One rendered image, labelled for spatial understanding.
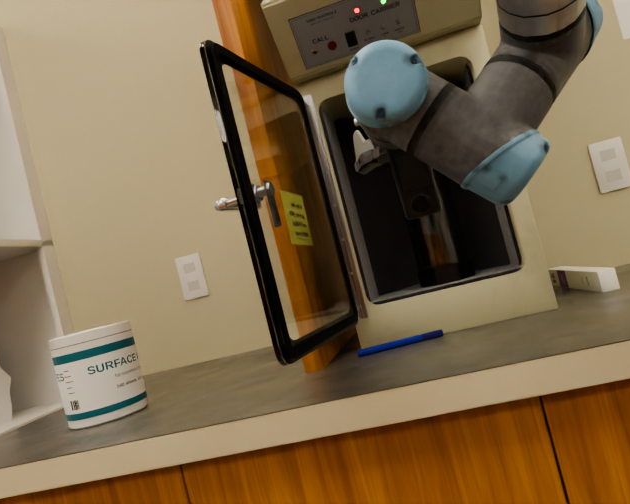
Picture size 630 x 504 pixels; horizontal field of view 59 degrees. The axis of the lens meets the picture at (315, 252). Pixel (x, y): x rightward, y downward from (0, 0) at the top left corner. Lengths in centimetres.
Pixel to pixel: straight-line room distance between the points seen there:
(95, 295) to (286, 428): 104
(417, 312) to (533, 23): 53
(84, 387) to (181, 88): 87
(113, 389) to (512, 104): 72
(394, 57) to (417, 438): 43
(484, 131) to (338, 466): 43
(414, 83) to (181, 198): 107
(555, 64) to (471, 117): 10
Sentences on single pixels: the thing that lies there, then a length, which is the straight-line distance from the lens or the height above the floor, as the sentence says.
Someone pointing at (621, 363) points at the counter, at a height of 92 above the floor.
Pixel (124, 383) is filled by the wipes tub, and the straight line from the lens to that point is 97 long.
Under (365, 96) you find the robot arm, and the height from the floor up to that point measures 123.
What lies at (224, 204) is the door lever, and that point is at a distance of 70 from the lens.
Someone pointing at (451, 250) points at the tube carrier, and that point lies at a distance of 98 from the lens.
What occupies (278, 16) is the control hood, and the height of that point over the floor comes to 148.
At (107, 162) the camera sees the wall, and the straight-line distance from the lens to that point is 163.
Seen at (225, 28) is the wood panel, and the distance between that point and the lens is 96.
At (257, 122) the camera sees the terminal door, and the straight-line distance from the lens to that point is 76.
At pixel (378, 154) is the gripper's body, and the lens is 72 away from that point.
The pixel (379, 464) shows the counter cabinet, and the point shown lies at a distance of 71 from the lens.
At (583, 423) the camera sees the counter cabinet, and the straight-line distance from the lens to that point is 71.
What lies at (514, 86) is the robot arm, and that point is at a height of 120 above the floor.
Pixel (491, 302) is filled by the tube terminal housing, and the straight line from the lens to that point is 94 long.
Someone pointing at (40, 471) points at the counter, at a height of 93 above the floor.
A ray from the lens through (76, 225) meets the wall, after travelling 166.
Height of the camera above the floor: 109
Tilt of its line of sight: 2 degrees up
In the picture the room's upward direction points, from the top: 14 degrees counter-clockwise
